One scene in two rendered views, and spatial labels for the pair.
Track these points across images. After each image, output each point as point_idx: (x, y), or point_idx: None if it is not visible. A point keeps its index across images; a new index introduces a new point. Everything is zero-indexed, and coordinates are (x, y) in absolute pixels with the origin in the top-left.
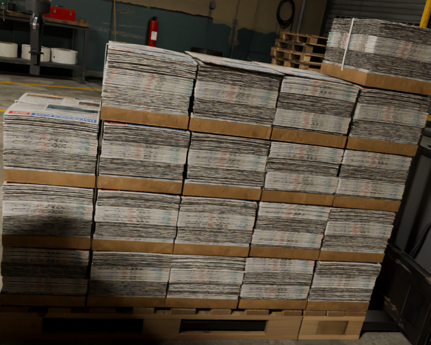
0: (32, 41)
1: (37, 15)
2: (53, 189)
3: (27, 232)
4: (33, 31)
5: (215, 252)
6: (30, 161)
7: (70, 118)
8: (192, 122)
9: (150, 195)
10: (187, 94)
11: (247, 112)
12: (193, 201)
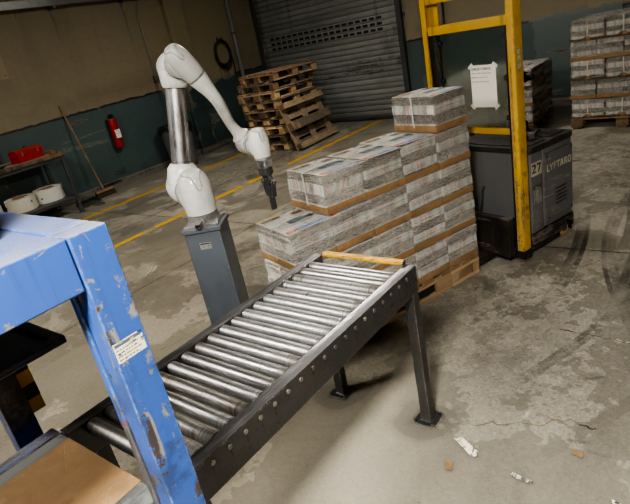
0: (273, 191)
1: (271, 176)
2: None
3: None
4: (273, 186)
5: (400, 258)
6: (305, 254)
7: (315, 222)
8: (369, 194)
9: (362, 243)
10: (361, 180)
11: (391, 175)
12: (382, 236)
